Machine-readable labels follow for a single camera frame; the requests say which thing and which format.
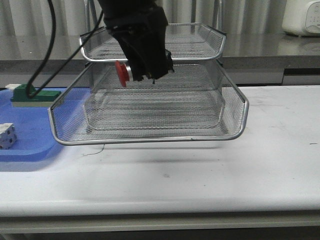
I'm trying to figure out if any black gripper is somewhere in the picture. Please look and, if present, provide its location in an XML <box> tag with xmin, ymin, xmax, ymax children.
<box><xmin>103</xmin><ymin>4</ymin><xmax>173</xmax><ymax>81</ymax></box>

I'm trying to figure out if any red emergency stop button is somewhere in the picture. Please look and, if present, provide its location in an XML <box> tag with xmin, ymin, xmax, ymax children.
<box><xmin>115</xmin><ymin>60</ymin><xmax>133</xmax><ymax>88</ymax></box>

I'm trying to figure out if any silver mesh top tray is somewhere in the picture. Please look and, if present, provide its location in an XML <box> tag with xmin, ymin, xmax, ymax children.
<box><xmin>81</xmin><ymin>23</ymin><xmax>227</xmax><ymax>62</ymax></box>

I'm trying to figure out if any green electrical module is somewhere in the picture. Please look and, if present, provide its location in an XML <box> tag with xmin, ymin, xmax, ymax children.
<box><xmin>5</xmin><ymin>84</ymin><xmax>62</xmax><ymax>108</ymax></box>

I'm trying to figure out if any blue plastic tray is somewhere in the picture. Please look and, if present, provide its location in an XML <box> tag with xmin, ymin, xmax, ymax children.
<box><xmin>0</xmin><ymin>90</ymin><xmax>88</xmax><ymax>163</ymax></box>

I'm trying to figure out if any white appliance on counter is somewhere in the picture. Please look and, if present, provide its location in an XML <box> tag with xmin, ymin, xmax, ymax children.
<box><xmin>282</xmin><ymin>0</ymin><xmax>320</xmax><ymax>37</ymax></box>

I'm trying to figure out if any white terminal block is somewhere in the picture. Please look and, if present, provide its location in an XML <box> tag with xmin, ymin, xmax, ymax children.
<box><xmin>0</xmin><ymin>123</ymin><xmax>17</xmax><ymax>150</ymax></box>

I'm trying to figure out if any grey metal rack frame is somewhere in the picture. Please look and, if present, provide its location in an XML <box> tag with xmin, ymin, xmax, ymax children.
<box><xmin>83</xmin><ymin>0</ymin><xmax>228</xmax><ymax>134</ymax></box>

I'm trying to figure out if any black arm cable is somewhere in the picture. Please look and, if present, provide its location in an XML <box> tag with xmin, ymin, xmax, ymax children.
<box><xmin>25</xmin><ymin>0</ymin><xmax>109</xmax><ymax>99</ymax></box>

